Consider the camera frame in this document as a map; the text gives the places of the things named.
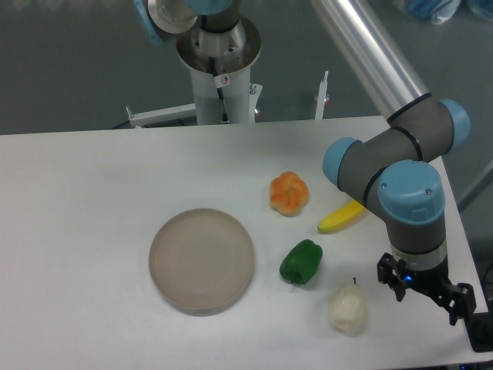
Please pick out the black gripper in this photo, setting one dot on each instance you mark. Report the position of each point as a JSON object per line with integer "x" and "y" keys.
{"x": 427, "y": 274}

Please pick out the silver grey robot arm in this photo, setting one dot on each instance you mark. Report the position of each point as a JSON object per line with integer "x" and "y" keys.
{"x": 390, "y": 175}

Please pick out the yellow banana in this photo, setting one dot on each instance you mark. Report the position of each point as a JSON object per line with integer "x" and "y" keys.
{"x": 340, "y": 218}

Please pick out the white pear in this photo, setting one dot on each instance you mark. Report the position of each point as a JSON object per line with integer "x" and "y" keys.
{"x": 347, "y": 309}

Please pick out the green bell pepper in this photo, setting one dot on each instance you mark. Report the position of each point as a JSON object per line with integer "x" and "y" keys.
{"x": 301, "y": 263}

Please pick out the orange bread roll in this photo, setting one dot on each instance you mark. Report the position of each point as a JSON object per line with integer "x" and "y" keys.
{"x": 288, "y": 194}

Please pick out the beige round plate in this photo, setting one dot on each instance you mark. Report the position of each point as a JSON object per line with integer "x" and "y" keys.
{"x": 202, "y": 261}

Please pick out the blue plastic bag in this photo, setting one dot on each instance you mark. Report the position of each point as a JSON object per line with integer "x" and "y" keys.
{"x": 439, "y": 12}

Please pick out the white upright post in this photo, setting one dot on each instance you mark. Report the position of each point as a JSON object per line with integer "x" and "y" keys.
{"x": 322, "y": 97}

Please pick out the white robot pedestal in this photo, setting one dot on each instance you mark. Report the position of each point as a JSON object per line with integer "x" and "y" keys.
{"x": 225, "y": 98}

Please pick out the white metal frame bracket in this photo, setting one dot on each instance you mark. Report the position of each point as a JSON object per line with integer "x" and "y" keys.
{"x": 158, "y": 116}

